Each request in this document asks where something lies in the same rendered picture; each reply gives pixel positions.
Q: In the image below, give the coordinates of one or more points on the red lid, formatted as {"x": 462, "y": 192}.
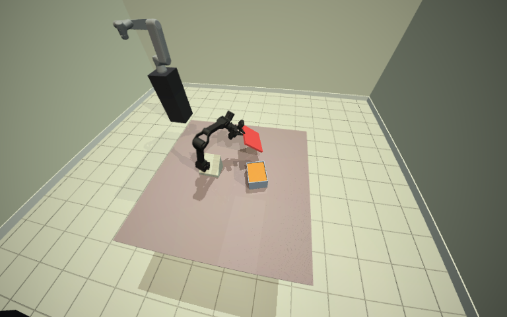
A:
{"x": 251, "y": 139}

